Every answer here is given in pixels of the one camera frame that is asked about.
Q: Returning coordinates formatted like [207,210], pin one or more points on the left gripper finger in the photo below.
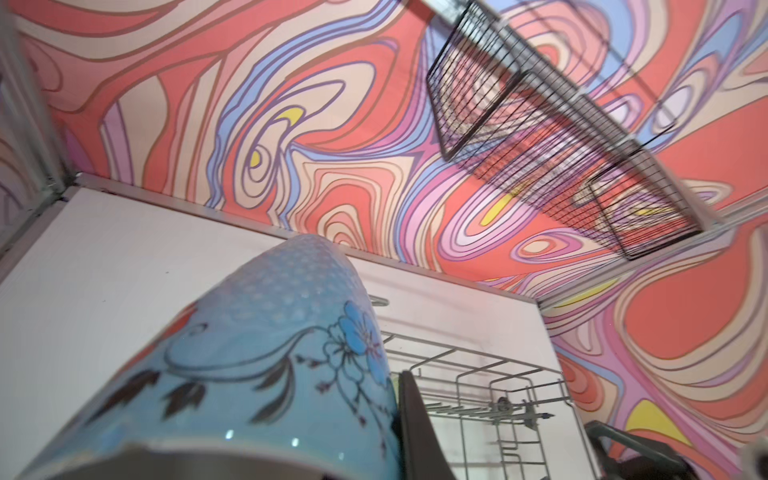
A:
[422,456]

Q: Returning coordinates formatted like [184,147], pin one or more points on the grey wire dish rack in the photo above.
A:
[495,417]

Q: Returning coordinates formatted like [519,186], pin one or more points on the blue floral ceramic mug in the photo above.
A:
[282,360]

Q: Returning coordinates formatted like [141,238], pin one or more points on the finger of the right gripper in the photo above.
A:
[655,458]

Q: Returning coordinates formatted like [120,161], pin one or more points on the black wire basket back wall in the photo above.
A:
[541,104]

